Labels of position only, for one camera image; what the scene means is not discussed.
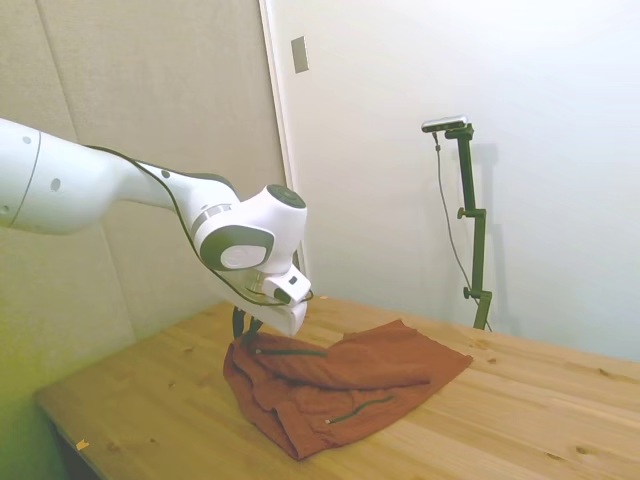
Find dark green camera stand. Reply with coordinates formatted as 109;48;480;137
444;124;494;331

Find silver camera on stand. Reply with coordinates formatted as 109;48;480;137
421;114;471;134

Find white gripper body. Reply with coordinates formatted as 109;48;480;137
248;298;308;338

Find grey wall switch plate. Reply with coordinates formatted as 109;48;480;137
290;35;310;75

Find white door trim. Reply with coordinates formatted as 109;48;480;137
258;0;312;294

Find rust orange shorts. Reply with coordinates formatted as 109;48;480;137
222;319;474;462

